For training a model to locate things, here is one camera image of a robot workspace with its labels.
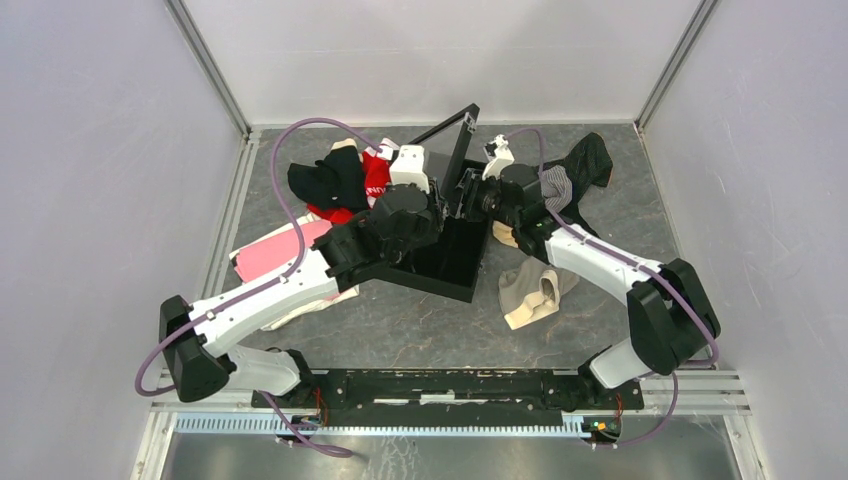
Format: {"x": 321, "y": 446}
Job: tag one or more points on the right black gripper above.
{"x": 467, "y": 191}

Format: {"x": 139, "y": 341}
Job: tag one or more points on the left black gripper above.
{"x": 435, "y": 210}

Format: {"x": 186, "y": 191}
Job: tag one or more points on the red boxer briefs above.
{"x": 376, "y": 183}

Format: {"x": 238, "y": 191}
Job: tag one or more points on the black display case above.
{"x": 450, "y": 266}

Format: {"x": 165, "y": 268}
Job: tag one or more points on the beige grey ribbed underwear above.
{"x": 533, "y": 291}

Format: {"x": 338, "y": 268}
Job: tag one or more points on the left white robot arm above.
{"x": 200, "y": 340}

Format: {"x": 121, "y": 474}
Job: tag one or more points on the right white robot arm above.
{"x": 671, "y": 322}

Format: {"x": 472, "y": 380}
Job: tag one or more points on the grey striped underwear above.
{"x": 556, "y": 188}

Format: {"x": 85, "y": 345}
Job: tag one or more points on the black underwear with beige band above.
{"x": 336, "y": 181}

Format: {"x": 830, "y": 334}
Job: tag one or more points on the dark striped black underwear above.
{"x": 588, "y": 164}

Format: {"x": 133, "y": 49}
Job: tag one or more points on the pink underwear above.
{"x": 271, "y": 250}

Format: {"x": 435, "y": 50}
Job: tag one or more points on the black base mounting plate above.
{"x": 422, "y": 398}

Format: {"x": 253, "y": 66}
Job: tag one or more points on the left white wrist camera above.
{"x": 408, "y": 168}

